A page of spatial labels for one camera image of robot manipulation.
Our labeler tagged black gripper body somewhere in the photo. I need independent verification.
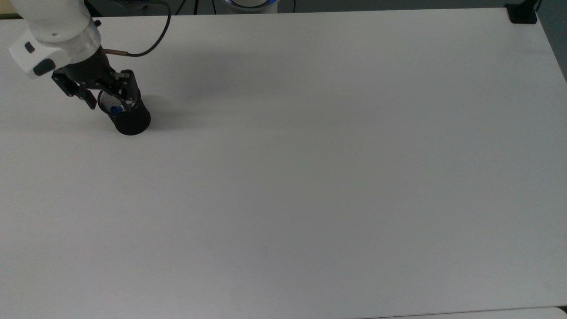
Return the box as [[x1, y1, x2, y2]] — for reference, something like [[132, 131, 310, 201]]
[[61, 47, 130, 90]]

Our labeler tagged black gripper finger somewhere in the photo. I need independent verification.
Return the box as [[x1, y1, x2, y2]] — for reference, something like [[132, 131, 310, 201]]
[[113, 69, 142, 111], [51, 70, 97, 110]]

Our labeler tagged black mesh pen cup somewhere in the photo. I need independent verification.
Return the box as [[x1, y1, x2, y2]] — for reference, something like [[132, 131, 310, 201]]
[[97, 90, 151, 136]]

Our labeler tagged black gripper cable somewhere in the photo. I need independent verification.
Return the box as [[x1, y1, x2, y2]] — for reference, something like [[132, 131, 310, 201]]
[[103, 0, 172, 58]]

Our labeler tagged white robot base blue ring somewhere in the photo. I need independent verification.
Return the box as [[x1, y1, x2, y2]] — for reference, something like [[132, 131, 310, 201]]
[[224, 0, 280, 14]]

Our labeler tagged black camera pole clamp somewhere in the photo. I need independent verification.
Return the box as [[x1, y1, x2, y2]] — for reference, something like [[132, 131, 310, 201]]
[[505, 0, 542, 24]]

